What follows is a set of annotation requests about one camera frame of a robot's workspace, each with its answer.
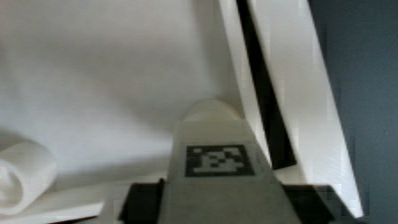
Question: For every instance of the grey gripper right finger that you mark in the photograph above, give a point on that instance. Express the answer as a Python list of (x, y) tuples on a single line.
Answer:
[(317, 205)]

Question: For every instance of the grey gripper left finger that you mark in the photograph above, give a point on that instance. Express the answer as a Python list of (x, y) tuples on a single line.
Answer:
[(132, 203)]

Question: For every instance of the white table leg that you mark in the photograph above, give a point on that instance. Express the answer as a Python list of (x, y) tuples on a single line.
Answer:
[(223, 190)]

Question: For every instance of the white square tabletop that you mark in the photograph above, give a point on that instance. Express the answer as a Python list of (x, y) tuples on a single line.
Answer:
[(111, 63)]

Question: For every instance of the white L-shaped obstacle fence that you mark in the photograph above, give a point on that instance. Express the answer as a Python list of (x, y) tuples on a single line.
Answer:
[(299, 78)]

